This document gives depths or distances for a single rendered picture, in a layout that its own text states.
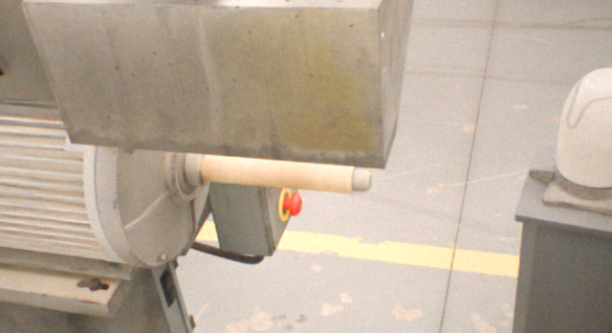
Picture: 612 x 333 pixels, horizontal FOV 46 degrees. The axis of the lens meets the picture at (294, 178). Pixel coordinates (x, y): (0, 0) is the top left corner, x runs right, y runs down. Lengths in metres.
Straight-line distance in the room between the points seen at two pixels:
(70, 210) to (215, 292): 1.71
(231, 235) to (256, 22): 0.70
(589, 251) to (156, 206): 1.09
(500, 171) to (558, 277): 1.23
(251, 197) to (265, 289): 1.35
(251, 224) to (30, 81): 0.50
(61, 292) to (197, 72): 0.45
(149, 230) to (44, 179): 0.13
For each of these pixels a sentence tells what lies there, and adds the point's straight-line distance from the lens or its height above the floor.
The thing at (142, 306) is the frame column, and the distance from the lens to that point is 1.19.
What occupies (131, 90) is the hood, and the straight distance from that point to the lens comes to 0.65.
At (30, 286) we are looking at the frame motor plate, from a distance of 1.00.
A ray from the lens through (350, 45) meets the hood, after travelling 0.55.
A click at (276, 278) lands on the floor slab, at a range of 2.51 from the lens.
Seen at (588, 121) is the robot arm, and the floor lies 0.91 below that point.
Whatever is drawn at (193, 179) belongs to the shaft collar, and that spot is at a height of 1.25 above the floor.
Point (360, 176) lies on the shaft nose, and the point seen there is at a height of 1.26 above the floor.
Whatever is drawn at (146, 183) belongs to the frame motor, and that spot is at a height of 1.28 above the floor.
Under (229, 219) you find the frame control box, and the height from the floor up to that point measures 1.00.
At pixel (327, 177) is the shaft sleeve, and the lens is 0.81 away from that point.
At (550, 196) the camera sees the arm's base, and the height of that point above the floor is 0.72.
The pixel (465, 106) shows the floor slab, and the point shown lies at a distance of 3.32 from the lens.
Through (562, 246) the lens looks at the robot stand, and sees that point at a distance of 1.69.
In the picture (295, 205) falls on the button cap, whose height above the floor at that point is 0.99.
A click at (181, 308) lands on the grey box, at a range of 1.38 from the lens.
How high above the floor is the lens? 1.75
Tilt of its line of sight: 36 degrees down
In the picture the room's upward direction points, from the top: 8 degrees counter-clockwise
